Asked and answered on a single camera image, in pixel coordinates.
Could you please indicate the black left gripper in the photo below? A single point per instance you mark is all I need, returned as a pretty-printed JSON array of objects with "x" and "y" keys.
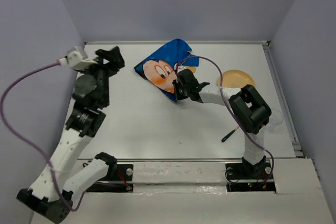
[{"x": 116, "y": 55}]

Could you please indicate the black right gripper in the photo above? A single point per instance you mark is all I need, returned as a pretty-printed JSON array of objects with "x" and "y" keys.
[{"x": 178, "y": 96}]

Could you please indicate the blue Mickey Mouse placemat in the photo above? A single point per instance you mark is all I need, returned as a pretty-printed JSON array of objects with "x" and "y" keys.
[{"x": 159, "y": 68}]

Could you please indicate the yellow plastic plate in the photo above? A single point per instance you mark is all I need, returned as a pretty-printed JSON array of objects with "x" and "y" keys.
[{"x": 236, "y": 79}]

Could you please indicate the gold fork black handle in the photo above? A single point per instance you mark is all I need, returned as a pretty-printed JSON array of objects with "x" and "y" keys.
[{"x": 227, "y": 136}]

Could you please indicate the clear plastic drinking glass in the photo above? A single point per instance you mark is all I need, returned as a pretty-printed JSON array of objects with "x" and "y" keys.
[{"x": 275, "y": 121}]

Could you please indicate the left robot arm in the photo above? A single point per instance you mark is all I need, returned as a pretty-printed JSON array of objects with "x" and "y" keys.
[{"x": 53, "y": 193}]

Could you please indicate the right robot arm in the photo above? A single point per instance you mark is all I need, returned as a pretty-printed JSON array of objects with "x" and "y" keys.
[{"x": 248, "y": 109}]

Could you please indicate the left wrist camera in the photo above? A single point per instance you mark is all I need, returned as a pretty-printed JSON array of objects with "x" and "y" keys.
[{"x": 76, "y": 59}]

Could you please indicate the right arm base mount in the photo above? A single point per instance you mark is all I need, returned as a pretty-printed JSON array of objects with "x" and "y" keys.
[{"x": 240, "y": 180}]

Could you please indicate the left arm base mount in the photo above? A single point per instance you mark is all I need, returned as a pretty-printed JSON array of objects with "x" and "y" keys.
[{"x": 118, "y": 181}]

